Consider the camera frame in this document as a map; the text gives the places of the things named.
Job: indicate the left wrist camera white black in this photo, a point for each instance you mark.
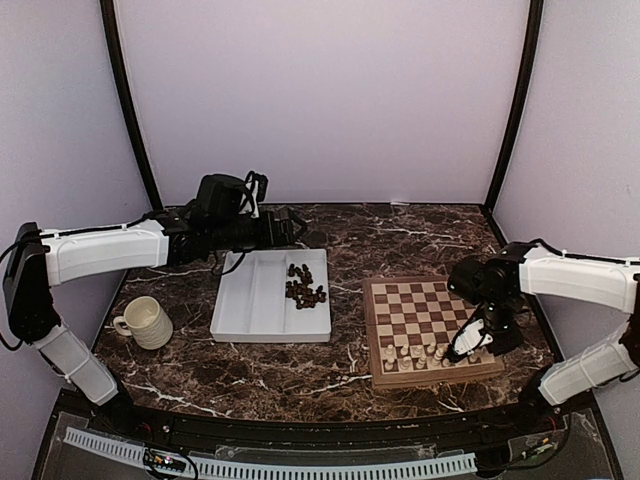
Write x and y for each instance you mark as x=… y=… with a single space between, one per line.
x=256 y=187

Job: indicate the black frame post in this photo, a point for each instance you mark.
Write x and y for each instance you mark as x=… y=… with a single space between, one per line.
x=526 y=66
x=119 y=73

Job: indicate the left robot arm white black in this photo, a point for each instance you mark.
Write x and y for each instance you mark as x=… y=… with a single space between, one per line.
x=41 y=262

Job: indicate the black front rail base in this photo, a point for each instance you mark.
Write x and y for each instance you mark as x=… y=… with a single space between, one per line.
x=565 y=443

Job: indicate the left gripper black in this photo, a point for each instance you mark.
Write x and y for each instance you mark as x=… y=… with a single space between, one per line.
x=270 y=238

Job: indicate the white slotted cable duct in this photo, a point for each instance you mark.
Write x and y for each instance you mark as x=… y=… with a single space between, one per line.
x=247 y=463

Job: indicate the dark chess pieces pile upper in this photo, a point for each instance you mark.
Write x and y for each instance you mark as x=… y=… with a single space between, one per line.
x=302 y=272

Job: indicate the black right frame post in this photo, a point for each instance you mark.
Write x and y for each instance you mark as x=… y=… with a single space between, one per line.
x=526 y=66

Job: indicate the wooden chess board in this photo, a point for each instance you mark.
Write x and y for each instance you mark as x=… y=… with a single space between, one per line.
x=418 y=311

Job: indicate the cream ribbed ceramic mug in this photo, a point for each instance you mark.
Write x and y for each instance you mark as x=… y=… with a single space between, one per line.
x=146 y=322

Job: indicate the dark chess pieces pile lower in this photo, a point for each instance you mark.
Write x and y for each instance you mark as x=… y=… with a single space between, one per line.
x=304 y=296

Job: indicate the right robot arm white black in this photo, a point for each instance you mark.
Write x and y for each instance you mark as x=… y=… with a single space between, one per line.
x=593 y=301

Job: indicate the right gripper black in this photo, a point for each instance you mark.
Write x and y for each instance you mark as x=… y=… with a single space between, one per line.
x=511 y=341

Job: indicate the white plastic divided tray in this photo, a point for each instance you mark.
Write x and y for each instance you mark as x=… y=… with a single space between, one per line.
x=251 y=304

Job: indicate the white chess queen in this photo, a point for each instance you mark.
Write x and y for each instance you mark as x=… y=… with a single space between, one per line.
x=438 y=357

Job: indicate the black left frame post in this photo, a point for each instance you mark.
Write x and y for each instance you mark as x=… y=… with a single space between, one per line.
x=119 y=73

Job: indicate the dark chess pieces pile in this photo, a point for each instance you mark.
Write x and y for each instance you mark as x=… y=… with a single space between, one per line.
x=302 y=272
x=304 y=296

